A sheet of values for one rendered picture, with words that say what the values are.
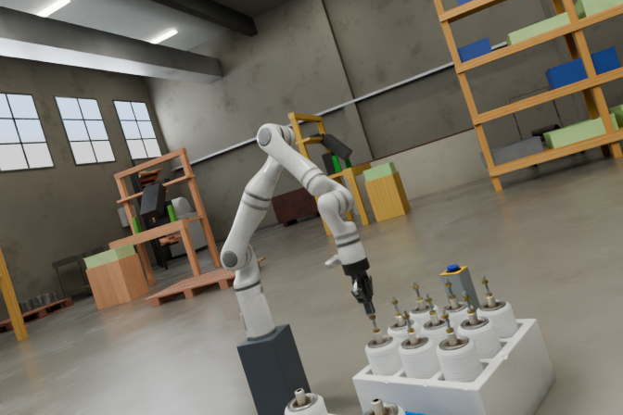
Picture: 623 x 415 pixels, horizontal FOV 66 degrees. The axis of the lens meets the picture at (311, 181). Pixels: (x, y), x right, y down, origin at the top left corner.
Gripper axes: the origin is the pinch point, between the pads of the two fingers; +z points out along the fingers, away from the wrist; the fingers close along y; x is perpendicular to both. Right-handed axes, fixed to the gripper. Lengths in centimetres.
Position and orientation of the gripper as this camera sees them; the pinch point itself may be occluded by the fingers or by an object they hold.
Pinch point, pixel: (369, 308)
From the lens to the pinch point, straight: 141.3
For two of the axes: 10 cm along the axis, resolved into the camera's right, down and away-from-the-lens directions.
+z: 3.1, 9.5, -0.1
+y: 3.9, -1.1, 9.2
